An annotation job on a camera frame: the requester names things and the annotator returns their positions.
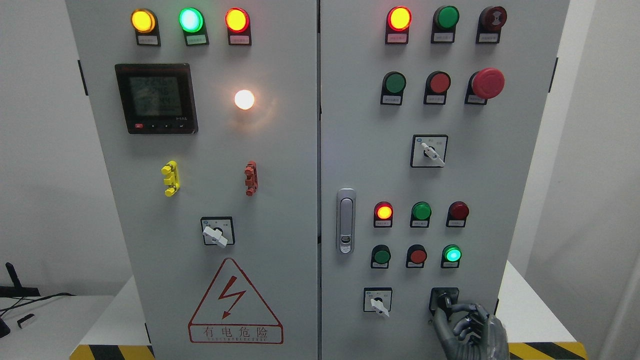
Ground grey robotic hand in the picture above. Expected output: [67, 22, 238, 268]
[433, 303, 510, 360]

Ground black rotary knob switch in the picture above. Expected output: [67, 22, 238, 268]
[429, 287, 460, 325]

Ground green push button lower right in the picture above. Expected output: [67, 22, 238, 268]
[440, 244, 462, 269]

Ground green push button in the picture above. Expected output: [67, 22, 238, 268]
[440, 244, 462, 269]
[380, 71, 407, 106]
[370, 244, 392, 269]

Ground red push button lower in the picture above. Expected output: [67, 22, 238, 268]
[406, 244, 428, 269]

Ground red push button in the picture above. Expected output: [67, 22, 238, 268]
[406, 244, 428, 269]
[423, 71, 451, 106]

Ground red indicator middle right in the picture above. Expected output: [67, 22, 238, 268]
[445, 201, 470, 228]

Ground green push button lower left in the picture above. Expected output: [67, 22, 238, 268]
[370, 244, 392, 269]

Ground green indicator middle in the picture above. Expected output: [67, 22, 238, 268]
[409, 202, 433, 228]

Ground red lit indicator middle left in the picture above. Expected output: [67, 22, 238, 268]
[374, 201, 394, 228]

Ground grey electrical cabinet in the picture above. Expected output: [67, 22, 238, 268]
[66, 0, 570, 360]

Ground red high voltage warning sticker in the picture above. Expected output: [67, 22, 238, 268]
[188, 257, 284, 345]

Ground red emergency stop button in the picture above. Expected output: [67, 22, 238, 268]
[464, 67, 506, 106]

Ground red push button upper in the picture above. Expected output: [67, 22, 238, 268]
[423, 71, 451, 106]

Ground green push button upper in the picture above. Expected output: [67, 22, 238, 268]
[380, 71, 407, 106]

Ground red terminal connector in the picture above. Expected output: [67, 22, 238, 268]
[244, 161, 259, 197]

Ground dark red buzzer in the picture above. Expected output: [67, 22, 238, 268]
[475, 6, 508, 44]

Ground green indicator top right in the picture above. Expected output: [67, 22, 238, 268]
[430, 5, 460, 44]

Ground red lit indicator top right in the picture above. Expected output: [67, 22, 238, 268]
[385, 6, 412, 44]

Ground white glowing lamp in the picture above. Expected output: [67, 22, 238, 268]
[233, 89, 256, 111]

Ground yellow terminal connector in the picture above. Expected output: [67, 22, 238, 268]
[161, 161, 181, 198]

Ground white platform with hazard stripes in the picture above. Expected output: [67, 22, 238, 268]
[70, 263, 588, 360]

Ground red lit indicator light left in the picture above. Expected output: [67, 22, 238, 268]
[225, 7, 252, 46]

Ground black digital power meter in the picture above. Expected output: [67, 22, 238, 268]
[114, 63, 199, 135]

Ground green lit indicator light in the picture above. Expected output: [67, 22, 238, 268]
[178, 7, 210, 47]

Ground small white usb adapter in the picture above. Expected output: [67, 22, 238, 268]
[16, 313, 35, 330]

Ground yellow indicator light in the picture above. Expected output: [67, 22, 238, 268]
[130, 7, 162, 47]

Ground black device with antenna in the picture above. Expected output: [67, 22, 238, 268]
[0, 262, 41, 297]

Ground black monitor corner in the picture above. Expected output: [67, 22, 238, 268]
[0, 318, 11, 338]

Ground lower white selector switch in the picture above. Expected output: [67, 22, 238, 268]
[362, 287, 393, 318]

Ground upper right selector switch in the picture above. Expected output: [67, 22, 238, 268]
[410, 134, 449, 168]

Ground silver door handle lock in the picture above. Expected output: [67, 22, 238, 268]
[336, 187, 356, 255]

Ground left door selector switch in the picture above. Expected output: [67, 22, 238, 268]
[199, 216, 236, 249]

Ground black cable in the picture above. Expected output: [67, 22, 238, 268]
[0, 292, 76, 316]

